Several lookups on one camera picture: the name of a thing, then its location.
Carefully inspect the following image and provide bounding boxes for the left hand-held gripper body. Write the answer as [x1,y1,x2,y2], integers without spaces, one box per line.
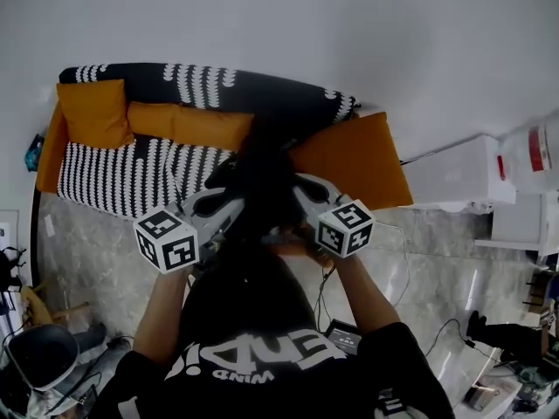
[133,185,246,275]

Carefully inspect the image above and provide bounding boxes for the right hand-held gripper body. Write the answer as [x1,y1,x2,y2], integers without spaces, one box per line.
[291,172,377,260]

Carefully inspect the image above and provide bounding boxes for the person's right forearm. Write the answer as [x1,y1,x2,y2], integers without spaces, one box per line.
[335,252,404,342]

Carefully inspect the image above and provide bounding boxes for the person's left forearm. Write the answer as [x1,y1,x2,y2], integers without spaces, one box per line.
[132,267,198,368]

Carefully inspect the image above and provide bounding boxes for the large orange cushion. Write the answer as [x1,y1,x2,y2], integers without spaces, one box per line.
[287,111,415,211]

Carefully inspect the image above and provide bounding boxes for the black white patterned sofa cover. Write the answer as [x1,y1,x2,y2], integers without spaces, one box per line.
[56,62,362,223]

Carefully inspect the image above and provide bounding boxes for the person's black printed t-shirt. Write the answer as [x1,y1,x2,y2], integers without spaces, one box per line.
[93,251,456,419]

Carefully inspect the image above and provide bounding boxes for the black device with screen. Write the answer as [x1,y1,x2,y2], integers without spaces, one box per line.
[322,318,363,361]

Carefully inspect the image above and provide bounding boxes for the long orange cushion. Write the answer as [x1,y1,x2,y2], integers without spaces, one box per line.
[126,101,256,154]

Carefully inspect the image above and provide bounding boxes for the white air conditioner unit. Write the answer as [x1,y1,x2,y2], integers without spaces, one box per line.
[400,133,519,212]

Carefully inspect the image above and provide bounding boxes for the wooden stool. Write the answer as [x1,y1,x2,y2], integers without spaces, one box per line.
[20,282,91,326]

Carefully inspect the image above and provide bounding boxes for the square orange cushion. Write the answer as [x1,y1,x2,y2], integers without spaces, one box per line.
[55,79,136,150]

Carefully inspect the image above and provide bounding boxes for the orange sofa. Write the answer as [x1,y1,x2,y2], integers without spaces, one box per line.
[35,62,415,261]

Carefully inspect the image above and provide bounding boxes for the teal packet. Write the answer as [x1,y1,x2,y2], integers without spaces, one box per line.
[24,134,45,173]

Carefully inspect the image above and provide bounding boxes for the grey white round chair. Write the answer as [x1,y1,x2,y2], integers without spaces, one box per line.
[1,324,80,393]

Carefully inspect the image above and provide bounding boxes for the white cabinet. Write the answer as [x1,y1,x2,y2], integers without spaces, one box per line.
[473,191,559,258]

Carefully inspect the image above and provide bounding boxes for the white box with red label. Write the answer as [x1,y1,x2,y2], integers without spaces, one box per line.
[496,118,559,194]

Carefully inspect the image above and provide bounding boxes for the small cardboard box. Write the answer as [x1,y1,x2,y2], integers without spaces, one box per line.
[462,380,501,412]

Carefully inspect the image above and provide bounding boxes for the white cable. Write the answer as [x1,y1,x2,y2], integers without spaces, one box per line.
[374,220,412,309]

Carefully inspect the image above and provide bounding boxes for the thin black cable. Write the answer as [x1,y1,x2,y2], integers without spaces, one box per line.
[313,263,338,335]

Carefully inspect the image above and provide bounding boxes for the black floor cable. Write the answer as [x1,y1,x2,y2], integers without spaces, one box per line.
[424,318,478,360]

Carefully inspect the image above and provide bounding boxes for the black bag with straps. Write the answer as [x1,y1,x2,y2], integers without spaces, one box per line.
[0,245,28,294]

